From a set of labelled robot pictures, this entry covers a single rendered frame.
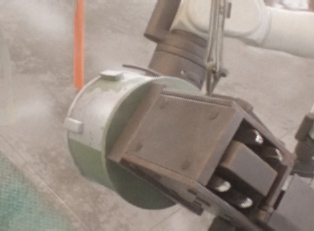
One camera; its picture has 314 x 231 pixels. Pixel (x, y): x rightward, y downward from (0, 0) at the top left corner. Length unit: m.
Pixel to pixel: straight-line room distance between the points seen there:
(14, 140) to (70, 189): 0.47
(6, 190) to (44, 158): 0.25
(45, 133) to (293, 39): 2.04
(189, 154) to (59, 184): 2.03
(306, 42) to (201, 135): 0.43
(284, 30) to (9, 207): 1.80
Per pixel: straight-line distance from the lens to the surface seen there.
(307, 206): 0.48
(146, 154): 0.47
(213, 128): 0.42
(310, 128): 1.62
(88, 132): 0.55
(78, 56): 0.66
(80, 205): 2.34
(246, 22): 0.76
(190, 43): 0.74
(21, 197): 2.42
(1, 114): 1.29
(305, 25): 0.82
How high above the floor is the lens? 1.76
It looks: 40 degrees down
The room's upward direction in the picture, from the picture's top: straight up
